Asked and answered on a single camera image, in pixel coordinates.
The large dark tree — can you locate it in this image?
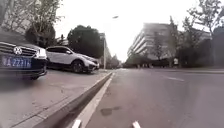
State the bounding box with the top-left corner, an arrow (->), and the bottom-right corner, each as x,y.
67,24 -> 105,59

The grey stone kerb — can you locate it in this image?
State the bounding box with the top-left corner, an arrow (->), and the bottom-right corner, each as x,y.
11,70 -> 116,128

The grey asphalt road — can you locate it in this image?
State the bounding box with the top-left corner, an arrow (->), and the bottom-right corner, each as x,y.
84,68 -> 224,128

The dark car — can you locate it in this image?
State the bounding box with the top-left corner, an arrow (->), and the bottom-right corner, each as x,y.
0,39 -> 49,81

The row of trees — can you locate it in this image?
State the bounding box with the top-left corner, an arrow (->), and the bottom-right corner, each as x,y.
149,0 -> 224,69

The robot's own part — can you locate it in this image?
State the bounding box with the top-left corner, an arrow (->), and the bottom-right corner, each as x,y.
132,120 -> 142,128
71,119 -> 82,128

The street lamp pole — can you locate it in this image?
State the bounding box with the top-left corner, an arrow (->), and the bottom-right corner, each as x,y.
102,15 -> 120,70

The person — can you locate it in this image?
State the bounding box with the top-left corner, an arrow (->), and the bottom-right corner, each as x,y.
173,57 -> 180,69

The grey paved pavement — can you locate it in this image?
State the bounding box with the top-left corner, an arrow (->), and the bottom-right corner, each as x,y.
0,69 -> 113,128

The white car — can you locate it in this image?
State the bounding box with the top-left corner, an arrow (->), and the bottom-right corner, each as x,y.
45,45 -> 101,74

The grey multistorey building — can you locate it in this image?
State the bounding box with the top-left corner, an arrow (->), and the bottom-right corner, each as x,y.
126,22 -> 183,66

